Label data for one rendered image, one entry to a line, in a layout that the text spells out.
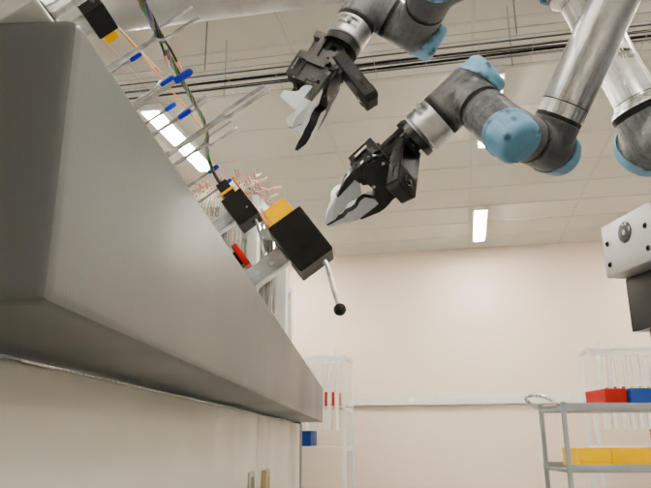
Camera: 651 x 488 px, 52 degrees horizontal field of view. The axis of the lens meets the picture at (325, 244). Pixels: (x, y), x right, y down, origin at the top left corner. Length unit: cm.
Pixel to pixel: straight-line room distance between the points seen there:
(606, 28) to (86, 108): 103
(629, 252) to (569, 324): 823
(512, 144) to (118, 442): 80
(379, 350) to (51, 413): 908
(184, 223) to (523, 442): 899
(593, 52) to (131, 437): 95
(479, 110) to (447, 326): 830
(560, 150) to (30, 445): 98
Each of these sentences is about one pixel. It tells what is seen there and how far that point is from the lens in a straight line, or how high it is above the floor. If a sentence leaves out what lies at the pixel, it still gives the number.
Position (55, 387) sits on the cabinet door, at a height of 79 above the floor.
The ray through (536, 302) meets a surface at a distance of 938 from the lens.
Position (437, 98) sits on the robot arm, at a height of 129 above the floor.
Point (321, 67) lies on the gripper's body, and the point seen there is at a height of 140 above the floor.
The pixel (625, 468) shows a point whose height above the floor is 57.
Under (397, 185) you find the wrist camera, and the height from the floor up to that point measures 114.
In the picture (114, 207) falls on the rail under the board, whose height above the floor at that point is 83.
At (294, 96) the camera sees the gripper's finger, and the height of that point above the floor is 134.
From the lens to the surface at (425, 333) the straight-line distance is 927.
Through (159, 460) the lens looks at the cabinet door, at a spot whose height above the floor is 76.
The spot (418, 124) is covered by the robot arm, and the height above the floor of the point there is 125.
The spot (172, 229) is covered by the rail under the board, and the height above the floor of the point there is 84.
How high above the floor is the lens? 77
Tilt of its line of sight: 16 degrees up
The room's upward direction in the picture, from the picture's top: straight up
